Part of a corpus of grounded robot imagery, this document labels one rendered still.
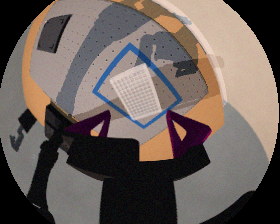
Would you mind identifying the blue tape outline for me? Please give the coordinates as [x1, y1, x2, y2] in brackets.
[92, 43, 182, 129]

